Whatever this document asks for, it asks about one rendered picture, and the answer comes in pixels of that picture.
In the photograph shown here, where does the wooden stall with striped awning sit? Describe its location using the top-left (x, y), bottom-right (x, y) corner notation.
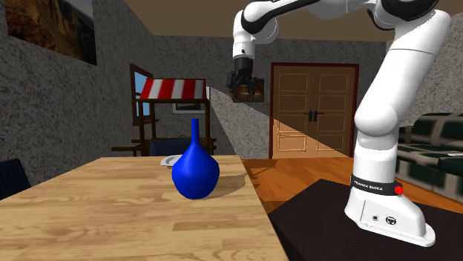
top-left (111, 78), bottom-right (217, 157)

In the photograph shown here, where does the white plate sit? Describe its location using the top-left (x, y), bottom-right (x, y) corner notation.
top-left (160, 154), bottom-right (183, 168)

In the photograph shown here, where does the green and white sofa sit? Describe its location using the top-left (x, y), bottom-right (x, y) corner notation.
top-left (394, 112), bottom-right (463, 203)

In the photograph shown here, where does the window with brown frame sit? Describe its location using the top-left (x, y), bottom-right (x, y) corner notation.
top-left (129, 63), bottom-right (154, 125)

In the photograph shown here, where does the dark robot stand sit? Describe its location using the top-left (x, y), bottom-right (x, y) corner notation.
top-left (268, 178), bottom-right (463, 261)

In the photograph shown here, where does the white framed wall picture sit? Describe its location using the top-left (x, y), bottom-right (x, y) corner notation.
top-left (171, 85), bottom-right (211, 115)

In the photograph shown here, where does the brown double door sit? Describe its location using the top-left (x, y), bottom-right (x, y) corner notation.
top-left (269, 62), bottom-right (360, 160)

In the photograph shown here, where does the large landscape wall picture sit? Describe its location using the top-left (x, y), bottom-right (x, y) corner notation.
top-left (3, 0), bottom-right (98, 67)

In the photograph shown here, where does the blue round vase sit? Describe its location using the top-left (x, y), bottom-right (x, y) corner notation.
top-left (171, 118), bottom-right (220, 200)

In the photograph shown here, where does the small brown wall picture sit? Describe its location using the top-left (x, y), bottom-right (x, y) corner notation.
top-left (231, 78), bottom-right (265, 104)

